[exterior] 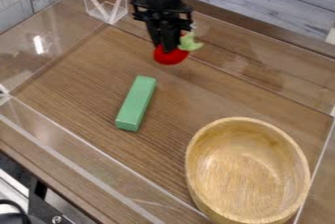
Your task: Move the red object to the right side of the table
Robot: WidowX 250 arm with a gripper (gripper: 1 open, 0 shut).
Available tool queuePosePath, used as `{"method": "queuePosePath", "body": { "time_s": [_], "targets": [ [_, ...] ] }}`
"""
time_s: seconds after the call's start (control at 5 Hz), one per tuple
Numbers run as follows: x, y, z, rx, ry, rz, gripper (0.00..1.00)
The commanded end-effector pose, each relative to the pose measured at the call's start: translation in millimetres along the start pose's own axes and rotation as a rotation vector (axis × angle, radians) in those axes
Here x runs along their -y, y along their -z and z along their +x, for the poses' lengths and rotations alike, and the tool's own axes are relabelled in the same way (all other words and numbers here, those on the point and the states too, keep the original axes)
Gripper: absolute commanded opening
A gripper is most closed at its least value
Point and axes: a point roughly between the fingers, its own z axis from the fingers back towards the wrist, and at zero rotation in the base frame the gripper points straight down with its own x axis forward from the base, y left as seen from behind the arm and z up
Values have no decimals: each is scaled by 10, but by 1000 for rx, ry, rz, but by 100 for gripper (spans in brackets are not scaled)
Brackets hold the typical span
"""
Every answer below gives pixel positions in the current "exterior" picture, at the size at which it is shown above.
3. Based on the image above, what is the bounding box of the red plush strawberry toy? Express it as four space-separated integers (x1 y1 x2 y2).
153 32 203 66

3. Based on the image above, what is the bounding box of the wooden bowl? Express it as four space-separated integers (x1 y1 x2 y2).
185 117 310 224

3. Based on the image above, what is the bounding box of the clear acrylic tray enclosure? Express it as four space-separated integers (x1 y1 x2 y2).
0 0 335 224

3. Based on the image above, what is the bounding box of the black table leg bracket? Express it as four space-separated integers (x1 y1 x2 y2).
29 181 76 224

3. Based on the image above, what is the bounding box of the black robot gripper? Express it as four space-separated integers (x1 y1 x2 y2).
132 0 193 53

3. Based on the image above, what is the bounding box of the green rectangular block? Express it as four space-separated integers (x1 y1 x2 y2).
116 75 157 131

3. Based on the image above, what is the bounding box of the black cable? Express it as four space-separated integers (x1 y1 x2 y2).
0 199 34 224

